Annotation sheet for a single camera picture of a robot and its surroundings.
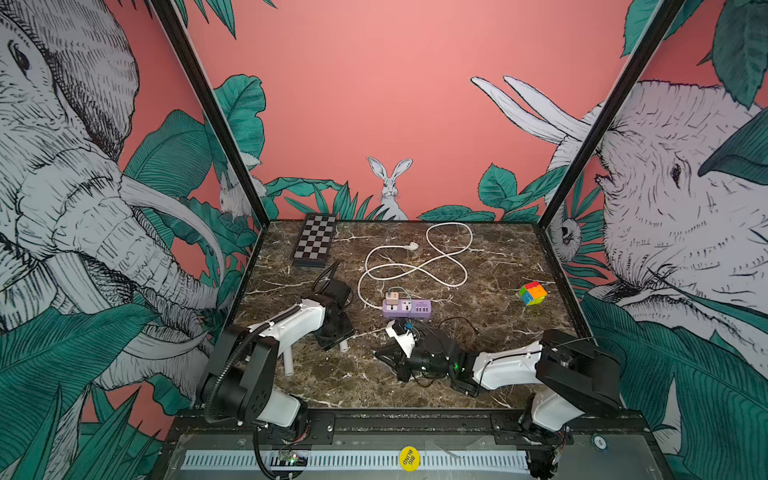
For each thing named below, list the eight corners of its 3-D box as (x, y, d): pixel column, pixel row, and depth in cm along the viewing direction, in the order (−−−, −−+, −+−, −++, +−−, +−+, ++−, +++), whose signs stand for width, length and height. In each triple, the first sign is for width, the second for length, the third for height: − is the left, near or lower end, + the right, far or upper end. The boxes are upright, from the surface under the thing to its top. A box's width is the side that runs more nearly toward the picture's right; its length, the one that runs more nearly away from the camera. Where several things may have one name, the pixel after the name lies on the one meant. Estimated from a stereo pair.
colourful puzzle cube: (522, 305, 100) (528, 297, 96) (517, 289, 104) (523, 281, 100) (542, 305, 100) (548, 297, 96) (536, 289, 104) (542, 281, 100)
